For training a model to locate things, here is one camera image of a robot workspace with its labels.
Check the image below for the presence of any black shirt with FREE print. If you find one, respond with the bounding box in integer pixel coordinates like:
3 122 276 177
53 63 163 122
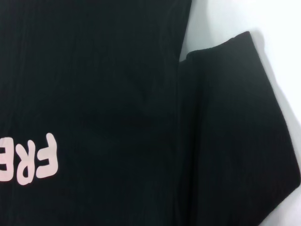
0 0 301 226

